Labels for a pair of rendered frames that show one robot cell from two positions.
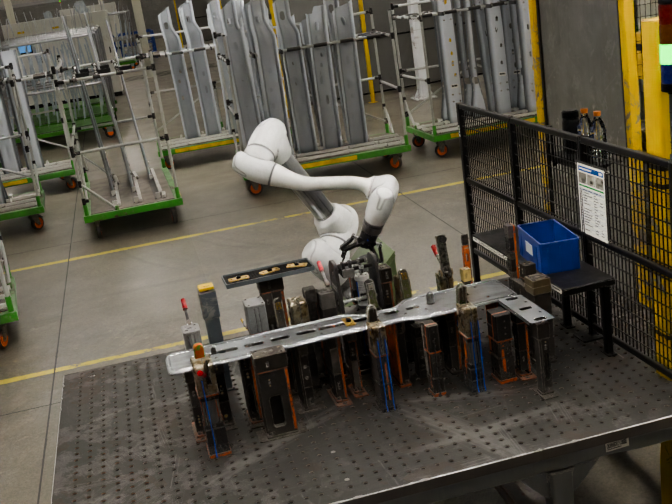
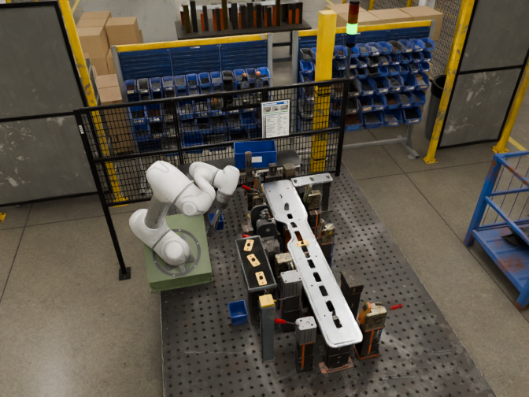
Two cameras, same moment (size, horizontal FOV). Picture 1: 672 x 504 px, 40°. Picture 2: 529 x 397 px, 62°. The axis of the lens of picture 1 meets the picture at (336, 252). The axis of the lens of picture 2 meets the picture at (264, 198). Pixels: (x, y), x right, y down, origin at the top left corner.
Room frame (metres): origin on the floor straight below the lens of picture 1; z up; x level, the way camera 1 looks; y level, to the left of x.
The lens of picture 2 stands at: (3.61, 1.92, 2.81)
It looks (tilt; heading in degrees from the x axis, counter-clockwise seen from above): 37 degrees down; 270
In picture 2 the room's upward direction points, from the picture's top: 1 degrees counter-clockwise
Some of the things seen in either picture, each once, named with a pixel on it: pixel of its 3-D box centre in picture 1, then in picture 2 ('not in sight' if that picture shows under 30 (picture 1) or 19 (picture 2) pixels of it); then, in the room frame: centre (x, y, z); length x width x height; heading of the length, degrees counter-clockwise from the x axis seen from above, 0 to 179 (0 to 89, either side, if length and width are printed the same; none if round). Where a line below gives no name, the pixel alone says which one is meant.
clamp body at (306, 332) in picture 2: (198, 369); (304, 345); (3.42, 0.60, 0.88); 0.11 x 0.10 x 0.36; 13
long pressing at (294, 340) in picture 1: (344, 324); (304, 246); (3.37, 0.01, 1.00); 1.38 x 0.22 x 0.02; 103
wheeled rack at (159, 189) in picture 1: (117, 135); not in sight; (10.13, 2.15, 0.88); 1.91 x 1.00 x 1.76; 12
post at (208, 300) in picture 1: (215, 340); (267, 331); (3.60, 0.54, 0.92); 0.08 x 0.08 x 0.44; 13
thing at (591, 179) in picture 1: (594, 201); (275, 118); (3.50, -1.02, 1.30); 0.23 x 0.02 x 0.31; 13
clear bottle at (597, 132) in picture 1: (598, 136); (258, 85); (3.62, -1.09, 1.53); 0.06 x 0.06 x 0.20
